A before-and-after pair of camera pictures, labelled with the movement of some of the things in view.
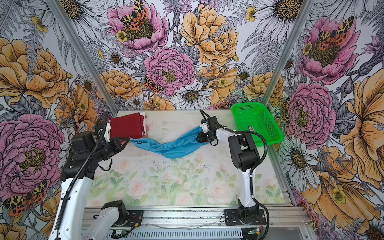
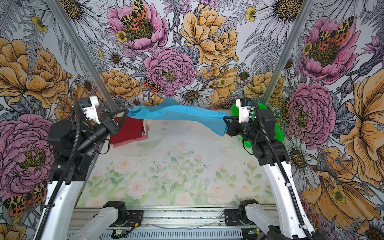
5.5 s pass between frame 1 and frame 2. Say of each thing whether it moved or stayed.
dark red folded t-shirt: stayed
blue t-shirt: moved
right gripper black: moved
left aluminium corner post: stayed
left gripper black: moved
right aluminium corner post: stayed
